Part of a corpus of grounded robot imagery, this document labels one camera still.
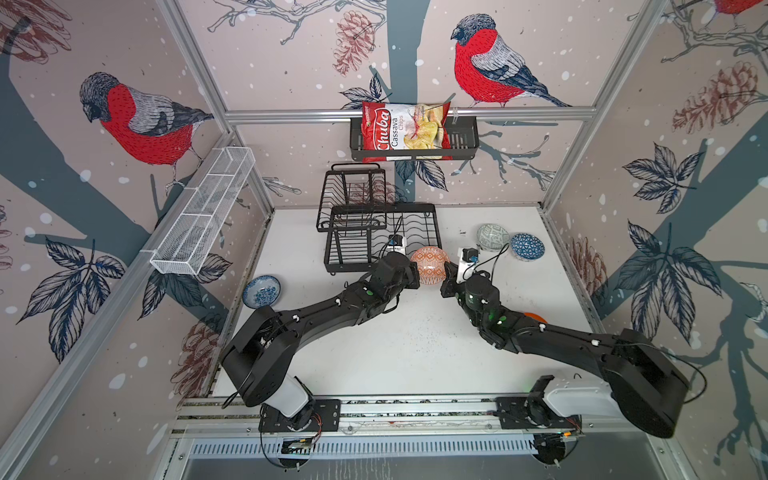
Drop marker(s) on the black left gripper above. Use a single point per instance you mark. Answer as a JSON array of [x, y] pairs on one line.
[[412, 271]]

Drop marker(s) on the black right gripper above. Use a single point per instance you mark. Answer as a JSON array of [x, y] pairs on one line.
[[449, 282]]

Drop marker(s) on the orange patterned ceramic bowl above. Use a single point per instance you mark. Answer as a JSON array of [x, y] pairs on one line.
[[430, 262]]

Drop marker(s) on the black wire dish rack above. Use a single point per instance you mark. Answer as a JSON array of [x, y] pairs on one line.
[[359, 210]]

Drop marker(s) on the blue triangle patterned bowl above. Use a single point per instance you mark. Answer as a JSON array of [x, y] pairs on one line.
[[527, 247]]

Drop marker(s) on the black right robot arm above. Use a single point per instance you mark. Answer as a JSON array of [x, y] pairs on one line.
[[649, 389]]

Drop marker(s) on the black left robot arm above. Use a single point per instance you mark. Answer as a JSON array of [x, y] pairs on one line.
[[258, 357]]

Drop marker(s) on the green patterned ceramic bowl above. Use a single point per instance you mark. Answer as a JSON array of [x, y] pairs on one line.
[[492, 237]]

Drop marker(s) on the blue floral ceramic bowl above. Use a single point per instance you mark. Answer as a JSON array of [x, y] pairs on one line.
[[262, 291]]

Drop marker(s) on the red cassava chips bag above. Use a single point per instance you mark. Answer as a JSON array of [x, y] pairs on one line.
[[390, 127]]

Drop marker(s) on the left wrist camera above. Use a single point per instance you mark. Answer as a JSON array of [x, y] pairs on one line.
[[396, 243]]

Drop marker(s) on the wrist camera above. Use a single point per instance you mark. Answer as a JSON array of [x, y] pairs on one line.
[[396, 243], [468, 260]]

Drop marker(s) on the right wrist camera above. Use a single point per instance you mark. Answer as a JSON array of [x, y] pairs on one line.
[[468, 260]]

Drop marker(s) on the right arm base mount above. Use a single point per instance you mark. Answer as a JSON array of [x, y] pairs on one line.
[[534, 414]]

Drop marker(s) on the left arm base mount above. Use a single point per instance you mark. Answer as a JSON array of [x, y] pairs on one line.
[[319, 415]]

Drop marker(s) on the black wall shelf basket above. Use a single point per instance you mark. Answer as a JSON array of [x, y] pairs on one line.
[[461, 133]]

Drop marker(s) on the white wire mesh shelf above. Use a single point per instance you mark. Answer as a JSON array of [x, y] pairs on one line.
[[192, 235]]

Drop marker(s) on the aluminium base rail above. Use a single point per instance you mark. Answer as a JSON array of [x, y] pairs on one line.
[[391, 415]]

